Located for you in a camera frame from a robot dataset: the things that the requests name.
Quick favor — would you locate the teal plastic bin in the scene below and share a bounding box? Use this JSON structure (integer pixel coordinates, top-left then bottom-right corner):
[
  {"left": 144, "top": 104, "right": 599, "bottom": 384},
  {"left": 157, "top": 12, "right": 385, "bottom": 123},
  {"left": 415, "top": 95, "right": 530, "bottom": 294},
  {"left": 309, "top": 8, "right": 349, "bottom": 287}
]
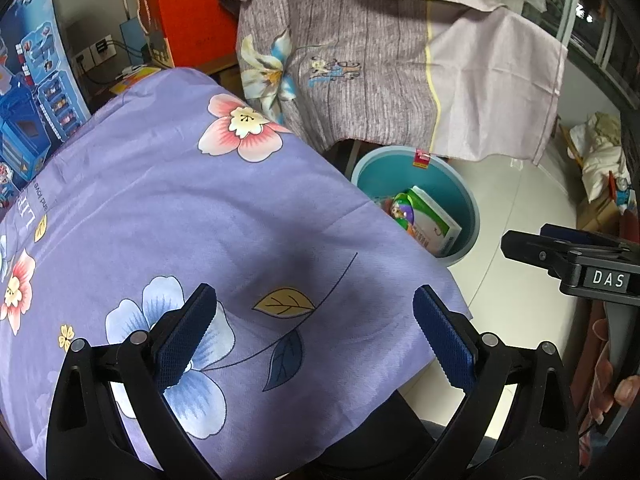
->
[{"left": 350, "top": 146, "right": 481, "bottom": 268}]

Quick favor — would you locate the person's right hand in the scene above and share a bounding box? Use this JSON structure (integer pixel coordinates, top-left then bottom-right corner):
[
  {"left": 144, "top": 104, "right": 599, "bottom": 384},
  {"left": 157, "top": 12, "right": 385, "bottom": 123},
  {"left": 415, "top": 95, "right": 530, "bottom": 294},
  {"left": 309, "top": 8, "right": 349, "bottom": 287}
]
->
[{"left": 612, "top": 372, "right": 640, "bottom": 409}]

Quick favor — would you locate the small blue box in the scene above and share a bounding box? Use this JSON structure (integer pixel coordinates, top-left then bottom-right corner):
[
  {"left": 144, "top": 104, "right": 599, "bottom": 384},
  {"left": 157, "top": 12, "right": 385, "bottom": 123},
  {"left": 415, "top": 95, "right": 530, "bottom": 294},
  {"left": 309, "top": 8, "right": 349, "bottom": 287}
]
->
[{"left": 119, "top": 17, "right": 151, "bottom": 66}]

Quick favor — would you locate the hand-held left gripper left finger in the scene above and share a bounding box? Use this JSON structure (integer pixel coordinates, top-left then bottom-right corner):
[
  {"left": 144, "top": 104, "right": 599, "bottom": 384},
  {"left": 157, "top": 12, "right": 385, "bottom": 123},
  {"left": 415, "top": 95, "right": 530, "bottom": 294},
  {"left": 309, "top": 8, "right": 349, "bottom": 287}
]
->
[{"left": 50, "top": 282, "right": 223, "bottom": 480}]

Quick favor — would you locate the orange-red gift box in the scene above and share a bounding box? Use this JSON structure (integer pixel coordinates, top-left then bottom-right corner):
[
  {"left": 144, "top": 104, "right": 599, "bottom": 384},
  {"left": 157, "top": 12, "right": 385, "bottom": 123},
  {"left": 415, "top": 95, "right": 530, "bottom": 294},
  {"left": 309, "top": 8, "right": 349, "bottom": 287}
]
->
[{"left": 132, "top": 0, "right": 238, "bottom": 68}]

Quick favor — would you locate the pink red cloth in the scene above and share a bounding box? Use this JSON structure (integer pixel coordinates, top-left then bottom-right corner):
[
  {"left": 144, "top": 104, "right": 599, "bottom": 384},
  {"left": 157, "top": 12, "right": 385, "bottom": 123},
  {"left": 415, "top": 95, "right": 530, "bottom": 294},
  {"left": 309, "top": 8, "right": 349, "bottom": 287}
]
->
[{"left": 575, "top": 300, "right": 621, "bottom": 461}]

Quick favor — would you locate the cardboard box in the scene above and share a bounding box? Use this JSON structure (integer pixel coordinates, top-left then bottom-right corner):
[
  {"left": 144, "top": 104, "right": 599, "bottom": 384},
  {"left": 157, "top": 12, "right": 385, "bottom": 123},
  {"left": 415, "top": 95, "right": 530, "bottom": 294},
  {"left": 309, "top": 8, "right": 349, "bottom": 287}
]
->
[{"left": 575, "top": 195, "right": 626, "bottom": 241}]

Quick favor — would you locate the white green medicine box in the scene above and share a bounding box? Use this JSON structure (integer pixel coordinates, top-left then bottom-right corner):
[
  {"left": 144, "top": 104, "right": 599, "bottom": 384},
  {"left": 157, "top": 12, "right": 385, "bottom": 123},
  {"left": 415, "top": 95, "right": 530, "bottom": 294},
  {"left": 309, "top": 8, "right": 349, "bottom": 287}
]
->
[{"left": 407, "top": 186, "right": 463, "bottom": 257}]

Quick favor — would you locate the grey striped floral cloth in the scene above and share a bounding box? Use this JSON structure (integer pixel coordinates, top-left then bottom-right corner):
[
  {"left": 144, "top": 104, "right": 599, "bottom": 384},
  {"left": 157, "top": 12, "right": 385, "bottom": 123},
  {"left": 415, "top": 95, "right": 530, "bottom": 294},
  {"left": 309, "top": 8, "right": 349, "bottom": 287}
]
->
[{"left": 217, "top": 0, "right": 571, "bottom": 166}]

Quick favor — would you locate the white cloth bundle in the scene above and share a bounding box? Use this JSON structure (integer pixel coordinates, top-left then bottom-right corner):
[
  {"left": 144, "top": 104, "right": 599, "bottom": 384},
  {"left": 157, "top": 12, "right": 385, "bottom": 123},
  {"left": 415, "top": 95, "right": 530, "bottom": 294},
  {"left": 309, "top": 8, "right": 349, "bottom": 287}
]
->
[{"left": 570, "top": 112, "right": 631, "bottom": 206}]

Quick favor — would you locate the black power cable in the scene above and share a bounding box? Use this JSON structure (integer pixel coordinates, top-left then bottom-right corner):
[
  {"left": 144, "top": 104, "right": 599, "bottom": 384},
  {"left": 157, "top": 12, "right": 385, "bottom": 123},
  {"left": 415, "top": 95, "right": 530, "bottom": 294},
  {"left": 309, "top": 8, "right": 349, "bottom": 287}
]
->
[{"left": 80, "top": 40, "right": 151, "bottom": 86}]

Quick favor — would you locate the colourful printed packet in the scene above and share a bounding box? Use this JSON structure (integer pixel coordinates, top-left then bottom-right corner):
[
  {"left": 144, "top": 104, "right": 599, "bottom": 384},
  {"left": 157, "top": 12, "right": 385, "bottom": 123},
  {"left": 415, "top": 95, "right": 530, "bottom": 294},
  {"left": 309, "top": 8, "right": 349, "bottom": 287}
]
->
[{"left": 382, "top": 191, "right": 416, "bottom": 233}]

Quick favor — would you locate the wall power socket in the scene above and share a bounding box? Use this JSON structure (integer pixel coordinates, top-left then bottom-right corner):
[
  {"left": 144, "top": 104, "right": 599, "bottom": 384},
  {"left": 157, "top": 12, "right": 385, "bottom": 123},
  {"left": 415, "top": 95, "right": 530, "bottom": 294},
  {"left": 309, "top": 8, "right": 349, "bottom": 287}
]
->
[{"left": 74, "top": 35, "right": 118, "bottom": 68}]

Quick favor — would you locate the blue toy box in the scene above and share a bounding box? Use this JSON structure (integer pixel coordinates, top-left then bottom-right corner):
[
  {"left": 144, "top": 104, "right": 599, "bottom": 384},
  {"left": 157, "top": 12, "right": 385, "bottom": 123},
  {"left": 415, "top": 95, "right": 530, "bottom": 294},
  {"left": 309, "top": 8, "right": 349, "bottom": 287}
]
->
[{"left": 0, "top": 0, "right": 93, "bottom": 211}]

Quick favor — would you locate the blue red toy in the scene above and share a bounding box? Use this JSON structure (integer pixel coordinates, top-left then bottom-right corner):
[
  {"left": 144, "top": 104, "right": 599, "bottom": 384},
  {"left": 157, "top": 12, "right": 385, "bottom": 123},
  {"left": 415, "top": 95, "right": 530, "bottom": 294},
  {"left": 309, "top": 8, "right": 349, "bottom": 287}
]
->
[{"left": 607, "top": 170, "right": 633, "bottom": 216}]

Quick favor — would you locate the yellow flat item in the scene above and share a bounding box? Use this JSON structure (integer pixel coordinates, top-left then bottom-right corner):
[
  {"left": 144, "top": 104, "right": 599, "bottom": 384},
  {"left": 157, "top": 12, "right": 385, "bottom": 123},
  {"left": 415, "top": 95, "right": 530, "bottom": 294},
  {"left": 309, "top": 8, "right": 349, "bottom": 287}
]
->
[{"left": 109, "top": 64, "right": 163, "bottom": 96}]

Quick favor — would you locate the dark window frame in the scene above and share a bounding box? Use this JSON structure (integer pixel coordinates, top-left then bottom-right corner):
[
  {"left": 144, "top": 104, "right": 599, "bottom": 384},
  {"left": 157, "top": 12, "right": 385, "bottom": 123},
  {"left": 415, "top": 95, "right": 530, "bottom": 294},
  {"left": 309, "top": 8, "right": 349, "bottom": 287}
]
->
[{"left": 545, "top": 0, "right": 640, "bottom": 111}]

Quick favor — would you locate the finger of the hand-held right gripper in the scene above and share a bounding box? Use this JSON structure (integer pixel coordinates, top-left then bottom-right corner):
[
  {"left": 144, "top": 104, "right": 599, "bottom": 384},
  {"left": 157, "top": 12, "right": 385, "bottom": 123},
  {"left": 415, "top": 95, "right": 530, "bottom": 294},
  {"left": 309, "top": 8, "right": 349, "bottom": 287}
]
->
[
  {"left": 539, "top": 224, "right": 635, "bottom": 253},
  {"left": 500, "top": 230, "right": 583, "bottom": 282}
]

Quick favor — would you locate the wooden table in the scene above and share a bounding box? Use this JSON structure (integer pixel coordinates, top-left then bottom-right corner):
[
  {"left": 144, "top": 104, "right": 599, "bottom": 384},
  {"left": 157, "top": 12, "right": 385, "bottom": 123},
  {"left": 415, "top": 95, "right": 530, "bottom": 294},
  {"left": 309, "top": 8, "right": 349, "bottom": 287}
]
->
[{"left": 200, "top": 52, "right": 241, "bottom": 96}]

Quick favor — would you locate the purple floral cloth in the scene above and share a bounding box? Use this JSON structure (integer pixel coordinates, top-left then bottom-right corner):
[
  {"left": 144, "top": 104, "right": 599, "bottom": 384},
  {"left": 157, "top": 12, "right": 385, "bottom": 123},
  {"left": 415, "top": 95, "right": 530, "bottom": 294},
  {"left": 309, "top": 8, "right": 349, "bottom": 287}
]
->
[{"left": 0, "top": 67, "right": 473, "bottom": 466}]

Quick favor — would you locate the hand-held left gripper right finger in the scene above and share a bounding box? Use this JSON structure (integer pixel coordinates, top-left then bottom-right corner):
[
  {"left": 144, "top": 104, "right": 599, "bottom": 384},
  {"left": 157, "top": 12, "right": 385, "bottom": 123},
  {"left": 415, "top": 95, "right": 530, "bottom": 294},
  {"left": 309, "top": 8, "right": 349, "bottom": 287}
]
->
[{"left": 412, "top": 285, "right": 581, "bottom": 480}]

